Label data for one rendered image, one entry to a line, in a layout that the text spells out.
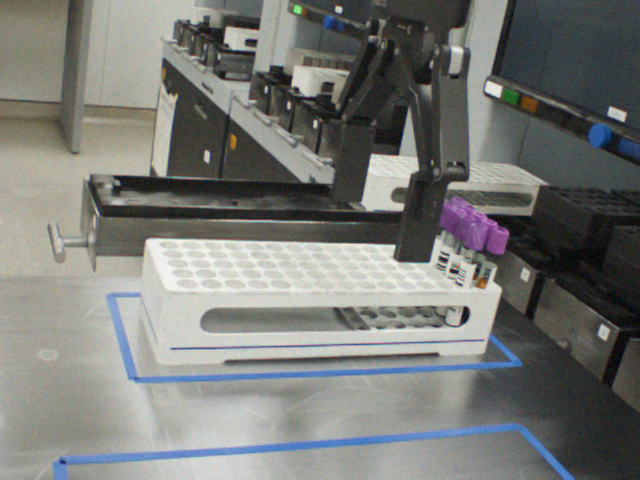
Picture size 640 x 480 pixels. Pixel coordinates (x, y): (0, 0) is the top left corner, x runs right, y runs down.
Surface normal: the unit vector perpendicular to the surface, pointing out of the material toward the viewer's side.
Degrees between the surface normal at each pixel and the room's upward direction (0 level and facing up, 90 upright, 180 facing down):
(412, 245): 90
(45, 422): 0
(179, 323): 90
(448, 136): 63
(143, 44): 90
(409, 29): 90
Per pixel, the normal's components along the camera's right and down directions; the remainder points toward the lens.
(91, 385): 0.18, -0.92
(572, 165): 0.39, 0.40
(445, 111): 0.40, -0.06
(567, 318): -0.90, -0.01
